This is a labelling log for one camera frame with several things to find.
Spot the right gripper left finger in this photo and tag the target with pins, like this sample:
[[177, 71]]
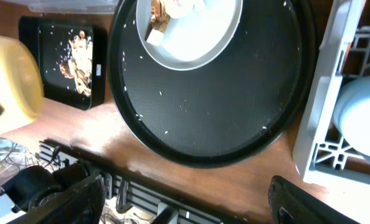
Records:
[[81, 203]]

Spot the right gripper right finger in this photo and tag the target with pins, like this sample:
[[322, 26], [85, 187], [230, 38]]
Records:
[[290, 204]]

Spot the blue cup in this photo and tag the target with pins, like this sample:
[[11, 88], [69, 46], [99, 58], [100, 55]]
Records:
[[351, 114]]

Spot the food scraps and rice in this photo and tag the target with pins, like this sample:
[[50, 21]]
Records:
[[77, 64]]

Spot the yellow bowl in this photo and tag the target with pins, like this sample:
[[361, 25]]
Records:
[[21, 92]]

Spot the grey ceramic plate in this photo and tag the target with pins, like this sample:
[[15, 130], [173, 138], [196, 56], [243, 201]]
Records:
[[194, 40]]

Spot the gold candy wrapper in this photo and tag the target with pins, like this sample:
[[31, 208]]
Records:
[[158, 23]]

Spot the white tissue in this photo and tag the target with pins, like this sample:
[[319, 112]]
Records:
[[180, 8]]

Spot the grey dishwasher rack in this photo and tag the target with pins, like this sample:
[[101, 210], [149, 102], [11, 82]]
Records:
[[319, 161]]

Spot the round black serving tray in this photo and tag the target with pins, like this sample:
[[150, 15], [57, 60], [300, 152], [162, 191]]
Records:
[[228, 110]]

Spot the black rectangular tray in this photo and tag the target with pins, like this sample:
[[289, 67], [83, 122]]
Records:
[[47, 40]]

